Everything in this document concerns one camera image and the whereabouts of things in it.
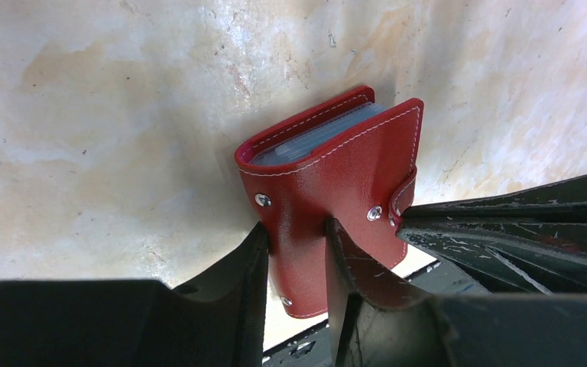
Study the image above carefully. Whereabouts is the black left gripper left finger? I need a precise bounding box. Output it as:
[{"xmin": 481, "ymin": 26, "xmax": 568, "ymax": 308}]
[{"xmin": 0, "ymin": 224, "xmax": 268, "ymax": 366}]

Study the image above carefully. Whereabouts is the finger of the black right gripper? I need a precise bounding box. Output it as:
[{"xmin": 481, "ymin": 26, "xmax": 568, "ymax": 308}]
[
  {"xmin": 402, "ymin": 174, "xmax": 587, "ymax": 222},
  {"xmin": 397, "ymin": 220, "xmax": 587, "ymax": 294}
]

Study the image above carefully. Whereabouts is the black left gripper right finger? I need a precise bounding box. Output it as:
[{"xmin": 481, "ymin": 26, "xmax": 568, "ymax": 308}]
[{"xmin": 325, "ymin": 218, "xmax": 587, "ymax": 366}]

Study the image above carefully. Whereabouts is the red leather card holder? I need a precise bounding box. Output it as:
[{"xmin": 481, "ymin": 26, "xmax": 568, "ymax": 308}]
[{"xmin": 235, "ymin": 86, "xmax": 424, "ymax": 319}]

